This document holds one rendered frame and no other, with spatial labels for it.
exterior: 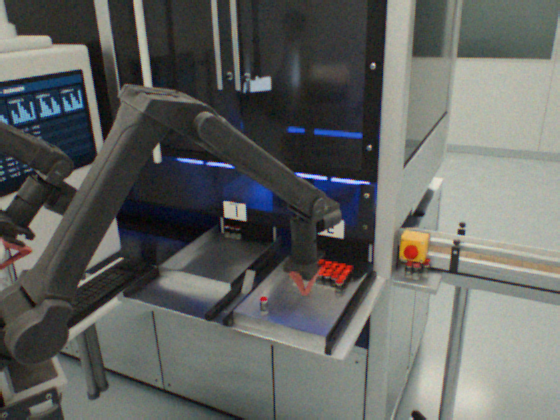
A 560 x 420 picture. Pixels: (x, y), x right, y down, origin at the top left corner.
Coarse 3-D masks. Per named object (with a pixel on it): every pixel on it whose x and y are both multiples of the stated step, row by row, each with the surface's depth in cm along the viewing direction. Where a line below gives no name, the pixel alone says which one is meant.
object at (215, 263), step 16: (208, 240) 176; (224, 240) 175; (240, 240) 175; (256, 240) 175; (176, 256) 160; (192, 256) 165; (208, 256) 165; (224, 256) 164; (240, 256) 164; (256, 256) 164; (160, 272) 153; (176, 272) 150; (192, 272) 155; (208, 272) 155; (224, 272) 154; (240, 272) 154; (208, 288) 146; (224, 288) 144
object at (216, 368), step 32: (416, 224) 184; (128, 320) 212; (160, 320) 202; (416, 320) 221; (64, 352) 243; (128, 352) 220; (160, 352) 210; (192, 352) 201; (224, 352) 192; (256, 352) 185; (288, 352) 177; (352, 352) 165; (416, 352) 236; (160, 384) 218; (192, 384) 208; (224, 384) 199; (256, 384) 191; (288, 384) 183; (320, 384) 176; (352, 384) 170; (256, 416) 198; (288, 416) 189; (320, 416) 182; (352, 416) 175
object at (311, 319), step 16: (288, 256) 156; (272, 272) 147; (256, 288) 139; (272, 288) 145; (288, 288) 145; (320, 288) 144; (352, 288) 144; (240, 304) 132; (256, 304) 138; (272, 304) 137; (288, 304) 137; (304, 304) 137; (320, 304) 137; (336, 304) 137; (240, 320) 129; (256, 320) 126; (272, 320) 130; (288, 320) 130; (304, 320) 130; (320, 320) 130; (336, 320) 125; (288, 336) 123; (304, 336) 121; (320, 336) 119
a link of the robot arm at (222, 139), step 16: (192, 128) 72; (208, 128) 72; (224, 128) 74; (208, 144) 77; (224, 144) 76; (240, 144) 82; (256, 144) 87; (224, 160) 83; (240, 160) 84; (256, 160) 87; (272, 160) 90; (256, 176) 89; (272, 176) 92; (288, 176) 95; (288, 192) 97; (304, 192) 99; (320, 192) 103; (304, 208) 102
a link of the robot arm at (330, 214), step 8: (320, 200) 103; (328, 200) 113; (288, 208) 109; (296, 208) 108; (312, 208) 103; (320, 208) 104; (328, 208) 110; (336, 208) 113; (304, 216) 106; (312, 216) 104; (320, 216) 106; (328, 216) 111; (336, 216) 113; (328, 224) 111; (336, 224) 114; (320, 232) 112
